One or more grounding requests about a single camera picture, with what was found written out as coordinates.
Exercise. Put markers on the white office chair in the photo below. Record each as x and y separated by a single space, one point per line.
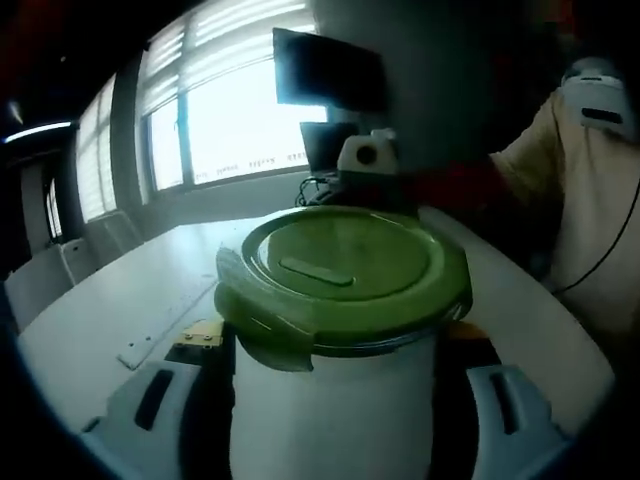
102 245
40 285

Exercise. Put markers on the black monitor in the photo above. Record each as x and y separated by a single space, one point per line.
330 70

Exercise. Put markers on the long ceiling light strip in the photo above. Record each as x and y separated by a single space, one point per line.
37 131

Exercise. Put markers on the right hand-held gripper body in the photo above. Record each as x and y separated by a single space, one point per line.
367 152

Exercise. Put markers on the white chest-worn device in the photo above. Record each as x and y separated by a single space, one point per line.
597 95

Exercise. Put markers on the green container lid with latches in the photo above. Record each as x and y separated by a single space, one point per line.
350 270

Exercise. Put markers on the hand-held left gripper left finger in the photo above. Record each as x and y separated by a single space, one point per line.
210 390

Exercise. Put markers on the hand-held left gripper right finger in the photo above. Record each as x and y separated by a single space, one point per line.
477 425

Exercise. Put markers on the office window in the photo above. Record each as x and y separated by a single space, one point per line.
225 110

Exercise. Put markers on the white tabletop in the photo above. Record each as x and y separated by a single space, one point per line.
125 300

